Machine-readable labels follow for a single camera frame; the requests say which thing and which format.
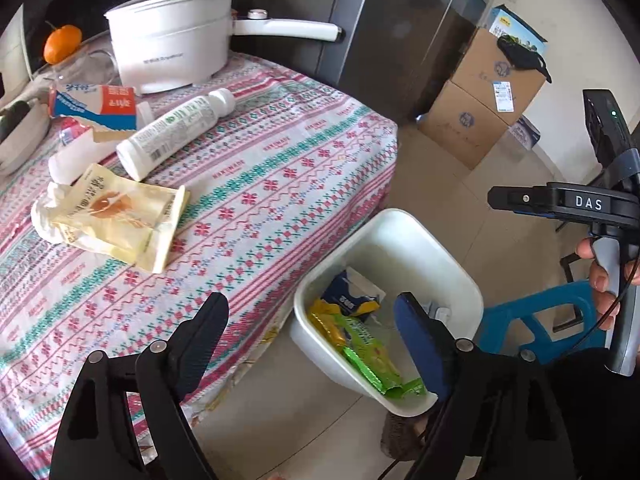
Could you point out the yellow snack wrapper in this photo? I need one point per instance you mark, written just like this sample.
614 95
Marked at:
326 318

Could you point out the upper cardboard box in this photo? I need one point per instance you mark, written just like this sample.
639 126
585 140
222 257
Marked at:
487 75

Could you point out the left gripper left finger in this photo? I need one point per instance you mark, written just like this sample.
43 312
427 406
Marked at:
166 372

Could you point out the yellow transparent snack bag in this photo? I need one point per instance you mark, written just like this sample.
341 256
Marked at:
127 220

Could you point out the green snack wrapper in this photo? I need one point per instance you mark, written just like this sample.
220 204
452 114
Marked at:
369 356

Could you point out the patterned striped tablecloth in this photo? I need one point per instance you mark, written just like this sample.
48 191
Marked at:
272 189

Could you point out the person right hand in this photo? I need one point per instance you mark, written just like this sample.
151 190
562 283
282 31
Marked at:
598 280

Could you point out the white plastic trash bin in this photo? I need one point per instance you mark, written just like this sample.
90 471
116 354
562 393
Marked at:
397 254

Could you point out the orange tangerine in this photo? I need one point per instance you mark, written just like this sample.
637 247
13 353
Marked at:
62 43

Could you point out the torn blue white carton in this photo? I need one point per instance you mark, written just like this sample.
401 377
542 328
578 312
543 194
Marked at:
113 113

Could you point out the cardboard box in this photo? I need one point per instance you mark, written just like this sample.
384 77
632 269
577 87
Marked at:
487 75
464 127

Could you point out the white electric cooking pot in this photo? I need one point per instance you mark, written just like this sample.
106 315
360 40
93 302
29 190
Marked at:
162 45

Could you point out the white plastic drink bottle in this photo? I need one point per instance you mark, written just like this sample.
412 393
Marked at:
149 147

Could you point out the red milk drink can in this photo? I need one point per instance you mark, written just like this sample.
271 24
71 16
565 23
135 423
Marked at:
73 159

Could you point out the lower cardboard box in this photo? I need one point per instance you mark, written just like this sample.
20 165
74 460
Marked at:
464 127

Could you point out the black bag on box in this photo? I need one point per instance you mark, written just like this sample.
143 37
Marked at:
522 58

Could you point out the blue yellow wrapper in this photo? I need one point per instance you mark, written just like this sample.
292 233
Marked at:
352 294

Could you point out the dark grey refrigerator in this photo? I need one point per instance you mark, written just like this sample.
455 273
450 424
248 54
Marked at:
394 55

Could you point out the white bowl with avocado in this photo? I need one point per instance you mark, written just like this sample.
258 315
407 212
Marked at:
24 124

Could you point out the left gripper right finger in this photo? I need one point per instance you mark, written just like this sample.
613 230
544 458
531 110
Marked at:
442 362

